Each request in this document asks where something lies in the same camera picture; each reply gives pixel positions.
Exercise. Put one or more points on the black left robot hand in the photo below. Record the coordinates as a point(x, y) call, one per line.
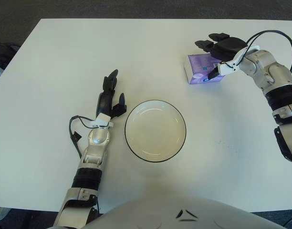
point(104, 102)

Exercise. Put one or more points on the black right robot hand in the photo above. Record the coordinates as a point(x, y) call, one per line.
point(227, 48)

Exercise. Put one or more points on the purple tissue paper pack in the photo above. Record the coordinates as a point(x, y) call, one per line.
point(199, 64)

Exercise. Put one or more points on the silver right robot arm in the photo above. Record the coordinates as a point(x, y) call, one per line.
point(270, 74)

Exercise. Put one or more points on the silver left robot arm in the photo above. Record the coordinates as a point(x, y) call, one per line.
point(92, 152)

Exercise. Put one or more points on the white plate with black rim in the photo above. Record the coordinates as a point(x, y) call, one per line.
point(155, 132)

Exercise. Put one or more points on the black bag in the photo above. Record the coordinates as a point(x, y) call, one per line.
point(4, 55)

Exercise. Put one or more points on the grey robot torso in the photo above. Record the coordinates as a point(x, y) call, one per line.
point(181, 214)

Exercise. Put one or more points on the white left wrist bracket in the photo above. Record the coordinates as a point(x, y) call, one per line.
point(103, 119)

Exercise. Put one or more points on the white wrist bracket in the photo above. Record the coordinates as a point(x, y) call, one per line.
point(226, 69)
point(103, 119)

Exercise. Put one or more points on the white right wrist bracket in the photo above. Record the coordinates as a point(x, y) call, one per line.
point(226, 69)

